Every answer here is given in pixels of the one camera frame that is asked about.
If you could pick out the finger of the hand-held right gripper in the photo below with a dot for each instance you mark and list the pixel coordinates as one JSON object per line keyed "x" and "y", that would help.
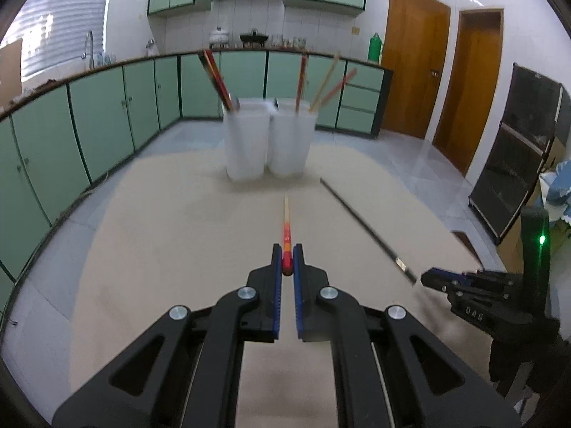
{"x": 455, "y": 274}
{"x": 439, "y": 284}

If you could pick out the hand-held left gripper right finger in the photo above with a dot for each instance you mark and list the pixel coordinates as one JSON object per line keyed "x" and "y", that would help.
{"x": 299, "y": 296}

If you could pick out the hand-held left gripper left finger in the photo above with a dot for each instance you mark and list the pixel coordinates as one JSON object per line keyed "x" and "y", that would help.
{"x": 276, "y": 296}

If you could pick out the orange red patterned chopstick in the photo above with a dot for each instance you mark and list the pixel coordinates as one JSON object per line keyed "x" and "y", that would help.
{"x": 217, "y": 71}
{"x": 287, "y": 232}

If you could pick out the black chopstick silver band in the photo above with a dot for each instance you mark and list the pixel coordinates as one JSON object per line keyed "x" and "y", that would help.
{"x": 366, "y": 227}
{"x": 213, "y": 78}

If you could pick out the white translucent plastic cup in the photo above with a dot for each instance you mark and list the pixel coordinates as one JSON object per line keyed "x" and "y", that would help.
{"x": 246, "y": 142}
{"x": 291, "y": 140}

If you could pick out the blue cloth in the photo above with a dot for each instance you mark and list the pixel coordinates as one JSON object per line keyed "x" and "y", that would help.
{"x": 557, "y": 191}

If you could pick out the black glass display cabinet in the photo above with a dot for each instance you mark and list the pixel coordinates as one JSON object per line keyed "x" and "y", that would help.
{"x": 513, "y": 156}

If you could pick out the brown wooden door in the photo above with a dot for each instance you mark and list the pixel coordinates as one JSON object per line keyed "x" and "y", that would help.
{"x": 412, "y": 62}
{"x": 468, "y": 93}

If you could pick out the green thermos flask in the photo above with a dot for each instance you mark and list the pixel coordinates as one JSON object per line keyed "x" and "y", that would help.
{"x": 375, "y": 49}

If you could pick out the green kitchen base cabinets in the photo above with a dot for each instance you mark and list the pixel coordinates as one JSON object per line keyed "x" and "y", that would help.
{"x": 102, "y": 111}

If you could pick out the row of glass jars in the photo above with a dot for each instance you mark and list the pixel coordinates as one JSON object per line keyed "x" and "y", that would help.
{"x": 289, "y": 42}

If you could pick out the black cooking pot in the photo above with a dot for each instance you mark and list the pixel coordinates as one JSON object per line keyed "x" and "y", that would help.
{"x": 253, "y": 38}

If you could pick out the white kitchen appliance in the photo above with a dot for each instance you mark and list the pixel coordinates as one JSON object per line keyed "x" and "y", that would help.
{"x": 219, "y": 38}

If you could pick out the small metal tap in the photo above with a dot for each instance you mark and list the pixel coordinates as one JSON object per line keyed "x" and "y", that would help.
{"x": 150, "y": 45}

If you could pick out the chrome kitchen faucet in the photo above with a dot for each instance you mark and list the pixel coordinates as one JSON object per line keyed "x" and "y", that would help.
{"x": 89, "y": 44}

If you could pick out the brown board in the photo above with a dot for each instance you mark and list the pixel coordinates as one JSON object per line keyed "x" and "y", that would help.
{"x": 10, "y": 71}

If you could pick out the window blinds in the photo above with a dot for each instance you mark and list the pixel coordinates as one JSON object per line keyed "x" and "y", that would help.
{"x": 62, "y": 18}

